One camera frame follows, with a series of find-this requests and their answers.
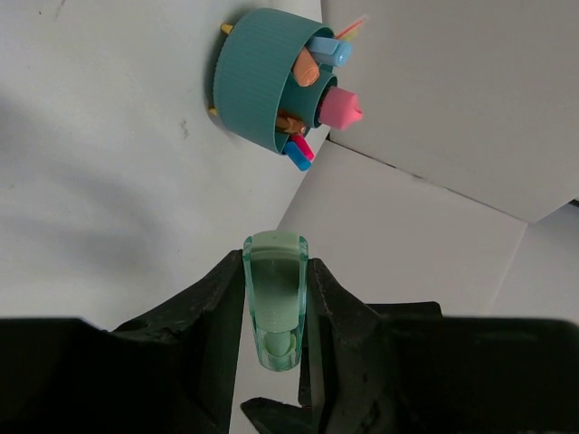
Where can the black pink highlighter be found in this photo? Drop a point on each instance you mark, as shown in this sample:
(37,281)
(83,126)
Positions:
(303,146)

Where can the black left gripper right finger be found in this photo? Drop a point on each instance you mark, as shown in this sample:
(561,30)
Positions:
(348,368)

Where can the thin yellow pen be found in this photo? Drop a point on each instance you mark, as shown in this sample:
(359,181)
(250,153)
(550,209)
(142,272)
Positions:
(349,36)

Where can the thin orange pen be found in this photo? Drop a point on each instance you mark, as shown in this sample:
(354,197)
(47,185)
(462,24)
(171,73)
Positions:
(356,24)

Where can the blue capped clear highlighter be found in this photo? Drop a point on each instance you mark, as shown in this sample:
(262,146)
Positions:
(330,51)

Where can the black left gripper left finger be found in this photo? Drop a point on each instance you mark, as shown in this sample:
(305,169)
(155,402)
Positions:
(179,359)

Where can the black blue highlighter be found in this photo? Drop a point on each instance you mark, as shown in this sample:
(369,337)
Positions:
(298,158)

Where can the teal round organizer container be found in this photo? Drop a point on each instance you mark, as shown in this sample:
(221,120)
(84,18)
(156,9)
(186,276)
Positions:
(253,80)

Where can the pink capped marker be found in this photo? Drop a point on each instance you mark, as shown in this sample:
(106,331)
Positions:
(339,109)

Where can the grey orange highlighter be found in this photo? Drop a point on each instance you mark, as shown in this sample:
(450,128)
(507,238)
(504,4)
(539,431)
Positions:
(305,70)

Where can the green highlighter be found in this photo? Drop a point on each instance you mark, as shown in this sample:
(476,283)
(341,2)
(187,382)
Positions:
(275,272)

